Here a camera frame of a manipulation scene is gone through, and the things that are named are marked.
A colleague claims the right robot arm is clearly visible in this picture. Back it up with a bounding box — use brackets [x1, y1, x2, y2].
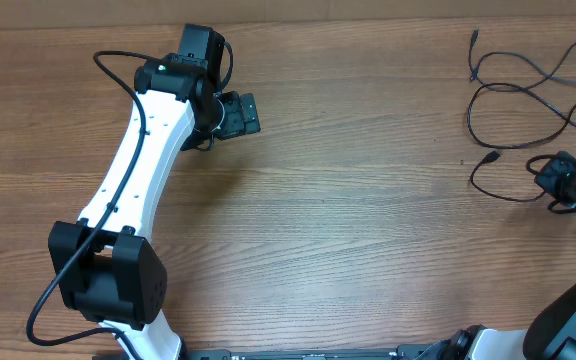
[434, 151, 576, 360]

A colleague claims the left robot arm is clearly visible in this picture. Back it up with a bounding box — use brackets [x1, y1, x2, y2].
[26, 24, 261, 359]

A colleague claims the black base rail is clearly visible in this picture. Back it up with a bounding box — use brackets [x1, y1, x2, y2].
[92, 342, 449, 360]

